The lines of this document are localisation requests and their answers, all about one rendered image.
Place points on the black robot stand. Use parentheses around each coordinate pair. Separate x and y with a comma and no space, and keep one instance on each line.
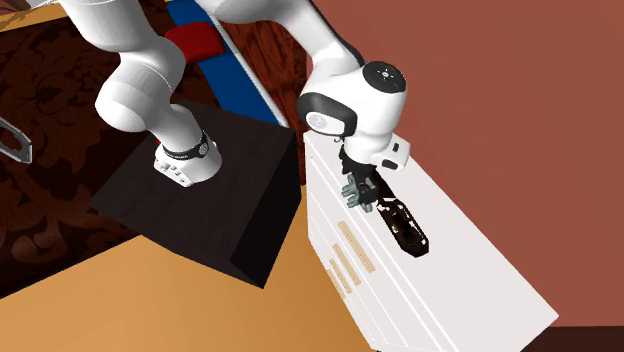
(219,209)

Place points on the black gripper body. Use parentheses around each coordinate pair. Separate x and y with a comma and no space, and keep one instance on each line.
(360,176)

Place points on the grey green pronged object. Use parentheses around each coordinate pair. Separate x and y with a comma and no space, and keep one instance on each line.
(352,192)

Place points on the bed with blue cover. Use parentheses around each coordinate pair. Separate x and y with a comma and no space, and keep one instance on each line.
(236,80)

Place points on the dark brown patterned rug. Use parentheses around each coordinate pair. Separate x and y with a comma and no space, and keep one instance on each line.
(48,92)

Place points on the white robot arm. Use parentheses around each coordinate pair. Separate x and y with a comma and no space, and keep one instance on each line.
(141,88)

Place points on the white chest of drawers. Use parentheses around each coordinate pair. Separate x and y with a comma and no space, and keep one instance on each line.
(463,278)

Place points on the black and brown oblong object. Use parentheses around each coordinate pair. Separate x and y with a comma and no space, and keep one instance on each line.
(407,234)

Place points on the grey metal frame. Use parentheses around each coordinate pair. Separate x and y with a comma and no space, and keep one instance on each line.
(22,146)

